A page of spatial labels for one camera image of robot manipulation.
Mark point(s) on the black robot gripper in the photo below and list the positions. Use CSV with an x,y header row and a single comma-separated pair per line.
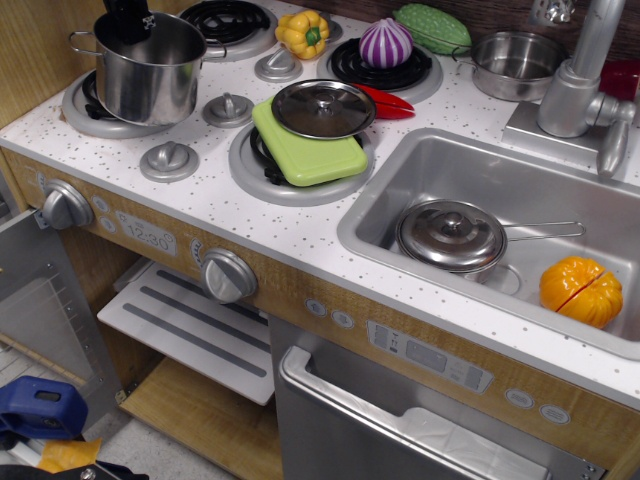
x,y
133,17

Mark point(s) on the tall steel stock pot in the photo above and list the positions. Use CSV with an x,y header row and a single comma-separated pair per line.
x,y
153,82

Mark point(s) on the front left stove burner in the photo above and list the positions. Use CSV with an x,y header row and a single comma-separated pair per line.
x,y
83,111

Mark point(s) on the stove burner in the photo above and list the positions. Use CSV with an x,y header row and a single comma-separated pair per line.
x,y
248,171
83,111
233,30
414,80

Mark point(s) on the back left stove burner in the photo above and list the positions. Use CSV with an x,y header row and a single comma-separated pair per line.
x,y
233,30

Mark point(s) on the front right stove burner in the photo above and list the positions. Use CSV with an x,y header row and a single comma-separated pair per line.
x,y
248,171

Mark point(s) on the steel pot lid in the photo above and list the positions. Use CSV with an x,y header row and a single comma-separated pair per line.
x,y
323,109

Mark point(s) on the back right stove burner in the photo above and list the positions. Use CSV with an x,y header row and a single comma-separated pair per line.
x,y
414,80

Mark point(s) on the small steel pot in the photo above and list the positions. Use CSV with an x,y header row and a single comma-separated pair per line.
x,y
513,66

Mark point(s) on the middle stovetop silver knob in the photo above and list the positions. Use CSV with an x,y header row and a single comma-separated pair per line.
x,y
228,111

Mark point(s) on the stovetop silver knob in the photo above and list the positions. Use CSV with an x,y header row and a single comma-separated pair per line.
x,y
169,162
228,111
279,67
335,29

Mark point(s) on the front stovetop silver knob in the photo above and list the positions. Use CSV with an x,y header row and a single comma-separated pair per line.
x,y
169,162

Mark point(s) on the back stovetop silver knob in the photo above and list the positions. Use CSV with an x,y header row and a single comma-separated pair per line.
x,y
279,67

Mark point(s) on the yellow toy bell pepper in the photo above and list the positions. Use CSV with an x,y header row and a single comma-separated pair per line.
x,y
303,34

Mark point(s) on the left oven control knob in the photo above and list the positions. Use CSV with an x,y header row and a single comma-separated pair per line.
x,y
65,206

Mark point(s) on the oven control knob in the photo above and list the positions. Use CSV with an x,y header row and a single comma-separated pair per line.
x,y
225,277
65,206

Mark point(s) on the rear stovetop silver knob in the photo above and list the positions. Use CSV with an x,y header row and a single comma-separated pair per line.
x,y
335,29

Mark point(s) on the green plastic cutting board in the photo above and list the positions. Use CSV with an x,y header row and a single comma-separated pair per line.
x,y
304,161

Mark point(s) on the purple striped toy onion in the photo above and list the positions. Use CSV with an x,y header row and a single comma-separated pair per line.
x,y
386,44

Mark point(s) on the red toy chili pepper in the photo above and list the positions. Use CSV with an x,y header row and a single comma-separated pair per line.
x,y
388,106

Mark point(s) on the right oven control knob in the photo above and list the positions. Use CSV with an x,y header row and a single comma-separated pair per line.
x,y
225,277

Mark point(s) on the white oven rack shelf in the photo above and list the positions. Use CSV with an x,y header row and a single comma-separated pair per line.
x,y
169,312

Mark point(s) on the open oven door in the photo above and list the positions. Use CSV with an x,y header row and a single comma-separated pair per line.
x,y
47,327

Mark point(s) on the green toy bitter gourd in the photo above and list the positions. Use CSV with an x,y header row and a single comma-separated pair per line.
x,y
437,31

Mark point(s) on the blue clamp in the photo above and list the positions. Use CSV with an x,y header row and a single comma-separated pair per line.
x,y
39,408

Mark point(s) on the lidded steel saucepan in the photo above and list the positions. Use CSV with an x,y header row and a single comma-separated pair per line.
x,y
466,240

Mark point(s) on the yellow cloth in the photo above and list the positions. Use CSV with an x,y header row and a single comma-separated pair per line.
x,y
63,455

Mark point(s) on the silver dishwasher door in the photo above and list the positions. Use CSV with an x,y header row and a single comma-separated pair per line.
x,y
342,416

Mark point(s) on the silver toy faucet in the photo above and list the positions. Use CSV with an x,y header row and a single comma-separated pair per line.
x,y
575,119

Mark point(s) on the red cup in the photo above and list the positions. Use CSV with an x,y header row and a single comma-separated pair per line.
x,y
620,79

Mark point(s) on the orange toy pumpkin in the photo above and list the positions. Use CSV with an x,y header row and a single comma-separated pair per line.
x,y
581,289

